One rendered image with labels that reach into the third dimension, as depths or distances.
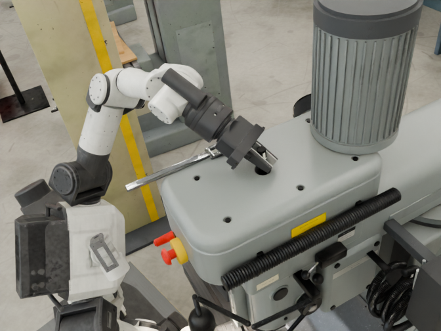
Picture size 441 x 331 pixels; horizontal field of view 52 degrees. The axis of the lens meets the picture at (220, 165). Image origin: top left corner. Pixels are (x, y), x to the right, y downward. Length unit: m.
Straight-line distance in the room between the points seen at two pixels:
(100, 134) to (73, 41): 1.38
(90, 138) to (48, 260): 0.34
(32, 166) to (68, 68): 1.98
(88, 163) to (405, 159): 0.84
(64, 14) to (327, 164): 1.81
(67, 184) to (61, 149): 3.25
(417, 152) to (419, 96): 3.43
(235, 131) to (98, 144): 0.45
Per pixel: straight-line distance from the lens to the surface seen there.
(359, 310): 1.81
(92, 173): 1.30
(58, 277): 1.33
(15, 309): 3.46
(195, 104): 0.93
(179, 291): 3.11
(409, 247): 1.23
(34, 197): 1.67
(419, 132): 1.34
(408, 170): 1.23
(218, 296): 1.98
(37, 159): 4.52
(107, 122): 1.23
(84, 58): 2.63
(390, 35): 0.89
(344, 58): 0.91
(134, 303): 2.45
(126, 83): 1.12
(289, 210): 0.93
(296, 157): 1.03
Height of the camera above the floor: 2.57
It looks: 42 degrees down
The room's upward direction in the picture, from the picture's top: 9 degrees counter-clockwise
